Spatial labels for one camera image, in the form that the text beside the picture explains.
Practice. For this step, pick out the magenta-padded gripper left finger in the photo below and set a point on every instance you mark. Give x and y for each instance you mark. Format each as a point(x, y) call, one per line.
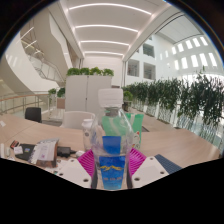
point(71, 170)

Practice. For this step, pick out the black power adapter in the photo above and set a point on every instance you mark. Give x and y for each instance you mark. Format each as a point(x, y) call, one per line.
point(63, 151)

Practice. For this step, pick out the glass railing wooden handrail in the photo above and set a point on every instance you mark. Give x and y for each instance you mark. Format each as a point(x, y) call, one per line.
point(20, 100)

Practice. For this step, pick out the black notebook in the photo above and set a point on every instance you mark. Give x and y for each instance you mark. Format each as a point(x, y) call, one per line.
point(24, 152)

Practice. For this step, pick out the green plants in planter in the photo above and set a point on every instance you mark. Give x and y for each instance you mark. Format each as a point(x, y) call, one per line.
point(127, 96)

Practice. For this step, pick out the potted green plants by railing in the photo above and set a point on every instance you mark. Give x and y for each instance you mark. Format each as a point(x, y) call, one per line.
point(56, 92)

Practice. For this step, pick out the black office chair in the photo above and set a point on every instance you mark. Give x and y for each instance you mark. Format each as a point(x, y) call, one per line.
point(33, 114)

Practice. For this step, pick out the small red black case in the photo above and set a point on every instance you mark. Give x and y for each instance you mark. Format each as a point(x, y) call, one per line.
point(14, 144)

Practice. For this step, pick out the row of green trees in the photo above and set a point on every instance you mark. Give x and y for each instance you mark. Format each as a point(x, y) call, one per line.
point(180, 96)

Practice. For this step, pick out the white cabinet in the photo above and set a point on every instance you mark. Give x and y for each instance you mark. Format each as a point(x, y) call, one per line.
point(86, 91)

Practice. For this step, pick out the ceiling light strips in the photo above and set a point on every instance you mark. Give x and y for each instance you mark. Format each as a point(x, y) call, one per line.
point(106, 28)

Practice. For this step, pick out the long white box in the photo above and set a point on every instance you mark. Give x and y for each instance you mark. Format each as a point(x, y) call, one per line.
point(1, 150)

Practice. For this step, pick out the clear water bottle blue label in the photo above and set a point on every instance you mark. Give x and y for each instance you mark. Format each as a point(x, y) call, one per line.
point(111, 146)

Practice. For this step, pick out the green plants on cabinet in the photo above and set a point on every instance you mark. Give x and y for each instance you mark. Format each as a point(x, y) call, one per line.
point(90, 71)

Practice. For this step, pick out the white paper slip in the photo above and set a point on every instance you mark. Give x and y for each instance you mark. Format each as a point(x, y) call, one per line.
point(2, 123)

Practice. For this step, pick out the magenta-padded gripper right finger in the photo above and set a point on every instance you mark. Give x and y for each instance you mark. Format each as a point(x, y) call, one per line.
point(150, 170)

